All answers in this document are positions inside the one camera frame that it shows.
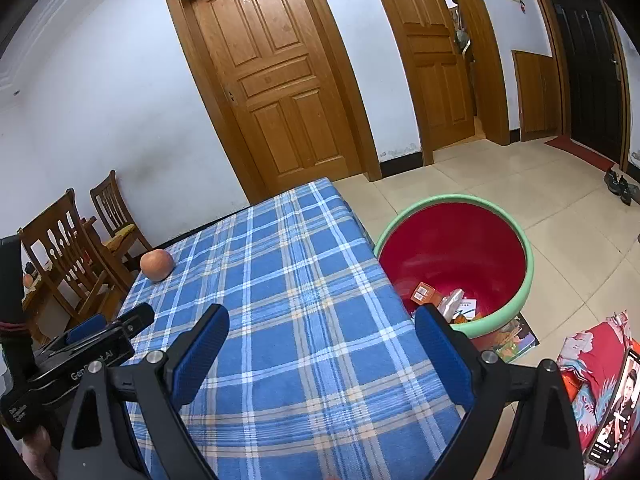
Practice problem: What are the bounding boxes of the open wooden door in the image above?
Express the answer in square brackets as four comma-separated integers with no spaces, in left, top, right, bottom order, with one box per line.
[362,0,511,166]

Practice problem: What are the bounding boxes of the smartphone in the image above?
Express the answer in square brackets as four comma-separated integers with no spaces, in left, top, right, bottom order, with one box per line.
[587,349,640,468]

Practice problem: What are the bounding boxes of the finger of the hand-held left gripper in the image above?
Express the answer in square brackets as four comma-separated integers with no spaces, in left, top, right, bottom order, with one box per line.
[66,315,108,345]
[102,302,156,341]

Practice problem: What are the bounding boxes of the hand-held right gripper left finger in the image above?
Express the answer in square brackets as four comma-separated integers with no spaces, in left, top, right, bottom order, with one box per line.
[57,304,231,480]

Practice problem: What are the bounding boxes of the blue plaid tablecloth table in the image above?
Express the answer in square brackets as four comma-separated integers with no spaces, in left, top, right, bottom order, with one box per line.
[117,177,463,480]

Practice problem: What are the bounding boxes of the black entrance door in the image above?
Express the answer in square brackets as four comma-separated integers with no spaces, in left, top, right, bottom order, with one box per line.
[522,0,631,173]

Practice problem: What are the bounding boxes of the large wooden chair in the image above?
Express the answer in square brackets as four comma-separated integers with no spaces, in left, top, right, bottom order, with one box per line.
[17,187,136,321]

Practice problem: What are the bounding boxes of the grey hanging clothes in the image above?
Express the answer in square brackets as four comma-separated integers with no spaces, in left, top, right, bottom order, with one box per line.
[452,0,473,61]

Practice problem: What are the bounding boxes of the clear white plastic bag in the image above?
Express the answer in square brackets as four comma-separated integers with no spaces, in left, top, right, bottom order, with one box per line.
[439,289,466,321]

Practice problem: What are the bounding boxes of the small wooden chair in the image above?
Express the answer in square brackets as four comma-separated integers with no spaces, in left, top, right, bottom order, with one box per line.
[90,170,153,266]

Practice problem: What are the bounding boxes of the red basin with green rim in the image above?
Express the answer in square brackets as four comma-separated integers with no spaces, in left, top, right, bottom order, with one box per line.
[374,195,535,338]

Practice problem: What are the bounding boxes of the red doormat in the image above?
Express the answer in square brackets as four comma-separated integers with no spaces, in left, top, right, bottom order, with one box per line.
[544,135,616,172]

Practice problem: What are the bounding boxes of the person's left hand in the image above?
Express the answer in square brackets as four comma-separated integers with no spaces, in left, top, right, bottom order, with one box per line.
[22,427,58,480]

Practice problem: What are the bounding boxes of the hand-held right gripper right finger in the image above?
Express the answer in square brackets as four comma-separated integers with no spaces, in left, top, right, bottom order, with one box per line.
[414,305,586,480]

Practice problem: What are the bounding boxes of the closed wooden door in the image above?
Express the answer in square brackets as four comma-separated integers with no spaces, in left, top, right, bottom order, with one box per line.
[162,0,383,206]

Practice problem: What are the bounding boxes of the colourful book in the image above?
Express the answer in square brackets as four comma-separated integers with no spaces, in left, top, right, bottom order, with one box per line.
[472,312,541,363]

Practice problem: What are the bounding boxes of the orange-red apple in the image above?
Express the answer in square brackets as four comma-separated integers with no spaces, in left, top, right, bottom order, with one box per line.
[140,249,175,282]

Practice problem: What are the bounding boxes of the wooden wall panel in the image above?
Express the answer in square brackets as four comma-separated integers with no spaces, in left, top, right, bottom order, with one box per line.
[511,50,563,142]

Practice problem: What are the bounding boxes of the wooden side table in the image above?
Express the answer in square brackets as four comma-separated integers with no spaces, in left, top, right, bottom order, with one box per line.
[20,270,53,333]

